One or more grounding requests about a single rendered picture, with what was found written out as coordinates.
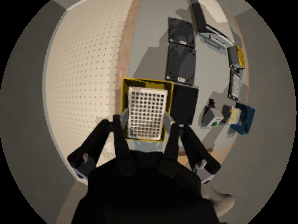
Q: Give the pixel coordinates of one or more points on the dark blue bin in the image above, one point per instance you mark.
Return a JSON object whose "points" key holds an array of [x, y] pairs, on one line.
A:
{"points": [[245, 120]]}

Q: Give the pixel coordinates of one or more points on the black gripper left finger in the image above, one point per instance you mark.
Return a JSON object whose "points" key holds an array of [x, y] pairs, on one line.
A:
{"points": [[84, 159]]}

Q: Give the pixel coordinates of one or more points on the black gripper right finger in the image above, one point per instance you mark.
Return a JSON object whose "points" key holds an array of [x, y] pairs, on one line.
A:
{"points": [[201, 162]]}

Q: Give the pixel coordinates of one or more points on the grey bench mat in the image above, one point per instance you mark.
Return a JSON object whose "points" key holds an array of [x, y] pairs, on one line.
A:
{"points": [[149, 58]]}

